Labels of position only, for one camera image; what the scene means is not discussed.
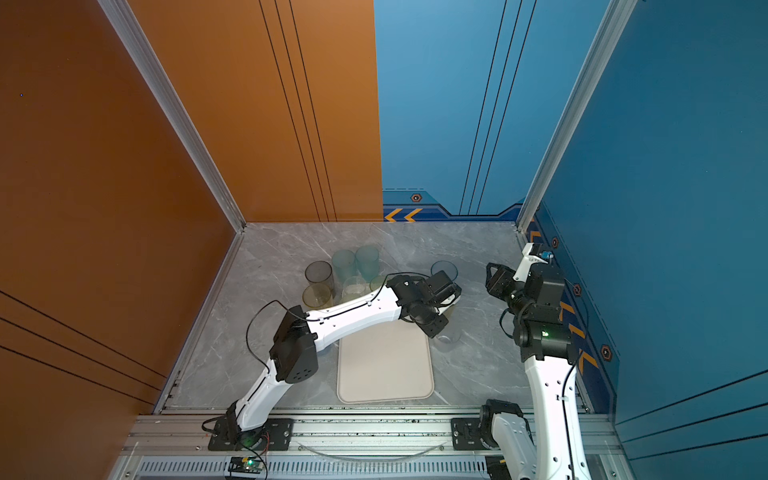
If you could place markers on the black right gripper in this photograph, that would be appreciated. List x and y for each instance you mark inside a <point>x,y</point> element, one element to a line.
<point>501,278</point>

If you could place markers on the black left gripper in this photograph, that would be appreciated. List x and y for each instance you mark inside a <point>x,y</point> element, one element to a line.
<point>438,328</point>

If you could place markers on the bright green glass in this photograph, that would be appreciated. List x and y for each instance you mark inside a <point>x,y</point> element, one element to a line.
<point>377,283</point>

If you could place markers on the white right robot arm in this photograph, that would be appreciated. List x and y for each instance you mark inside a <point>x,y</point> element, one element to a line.
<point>555,449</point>

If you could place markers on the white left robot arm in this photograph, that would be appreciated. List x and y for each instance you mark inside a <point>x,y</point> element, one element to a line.
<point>301,335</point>

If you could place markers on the cream plastic tray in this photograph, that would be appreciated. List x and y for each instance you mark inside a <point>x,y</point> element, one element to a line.
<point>386,362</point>

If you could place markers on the blue grey glass right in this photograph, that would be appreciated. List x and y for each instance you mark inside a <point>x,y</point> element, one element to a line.
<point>445,266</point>

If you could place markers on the teal frosted glass right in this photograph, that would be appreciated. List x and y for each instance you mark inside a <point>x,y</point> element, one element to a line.
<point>367,259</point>

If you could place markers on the teal frosted glass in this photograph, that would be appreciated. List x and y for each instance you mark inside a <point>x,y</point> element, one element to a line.
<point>367,259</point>
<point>344,265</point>

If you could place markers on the teal frosted glass left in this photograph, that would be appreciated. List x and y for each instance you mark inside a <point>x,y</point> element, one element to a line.
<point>344,265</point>

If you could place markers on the amber glass left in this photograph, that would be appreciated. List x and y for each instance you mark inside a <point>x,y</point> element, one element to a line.
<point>317,296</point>

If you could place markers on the dark grey glass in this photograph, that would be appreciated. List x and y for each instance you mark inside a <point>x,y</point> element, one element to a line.
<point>320,272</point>

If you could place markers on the left green circuit board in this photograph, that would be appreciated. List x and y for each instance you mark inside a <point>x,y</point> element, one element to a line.
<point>248,467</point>

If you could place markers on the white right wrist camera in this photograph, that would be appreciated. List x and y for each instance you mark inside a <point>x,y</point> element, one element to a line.
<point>532,253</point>

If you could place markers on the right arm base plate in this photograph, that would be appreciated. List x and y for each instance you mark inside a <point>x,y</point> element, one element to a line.
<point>466,434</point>

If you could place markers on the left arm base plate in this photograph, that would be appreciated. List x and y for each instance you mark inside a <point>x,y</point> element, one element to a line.
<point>274,435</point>

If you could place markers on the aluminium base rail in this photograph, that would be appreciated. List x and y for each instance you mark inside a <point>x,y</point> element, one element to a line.
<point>330,443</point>

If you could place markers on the aluminium corner post right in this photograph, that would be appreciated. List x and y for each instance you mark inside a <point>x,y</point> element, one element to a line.
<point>610,30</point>

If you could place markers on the aluminium corner post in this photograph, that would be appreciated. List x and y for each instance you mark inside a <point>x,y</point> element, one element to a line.
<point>126,25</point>
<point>610,30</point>

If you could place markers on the aluminium corner post left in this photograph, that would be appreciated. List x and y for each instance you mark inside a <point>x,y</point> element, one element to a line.
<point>126,25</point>

